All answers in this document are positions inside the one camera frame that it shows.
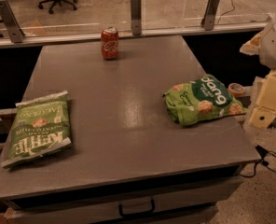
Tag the metal glass rail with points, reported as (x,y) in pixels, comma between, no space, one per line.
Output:
(30,41)

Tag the right metal glass bracket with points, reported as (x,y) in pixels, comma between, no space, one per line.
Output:
(208,20)

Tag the metal glass bracket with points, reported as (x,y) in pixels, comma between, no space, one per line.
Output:
(208,20)
(136,23)
(14,31)

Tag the left metal glass bracket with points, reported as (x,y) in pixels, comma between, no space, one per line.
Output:
(14,31)

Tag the middle metal glass bracket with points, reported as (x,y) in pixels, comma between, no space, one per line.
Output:
(136,23)

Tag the green Kettle jalapeno chip bag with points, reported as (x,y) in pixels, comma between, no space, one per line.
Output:
(41,127)

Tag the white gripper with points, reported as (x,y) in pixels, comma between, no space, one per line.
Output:
(267,97)

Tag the green rice chip bag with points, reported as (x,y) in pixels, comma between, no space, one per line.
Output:
(199,100)

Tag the red coke can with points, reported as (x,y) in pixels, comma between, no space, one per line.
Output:
(109,43)

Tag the grey drawer front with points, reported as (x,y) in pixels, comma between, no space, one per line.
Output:
(194,204)

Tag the orange tape roll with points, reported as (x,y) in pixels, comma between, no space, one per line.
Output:
(236,89)

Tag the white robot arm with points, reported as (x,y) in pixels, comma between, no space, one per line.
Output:
(263,44)

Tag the black drawer handle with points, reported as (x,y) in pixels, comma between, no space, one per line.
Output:
(135,208)

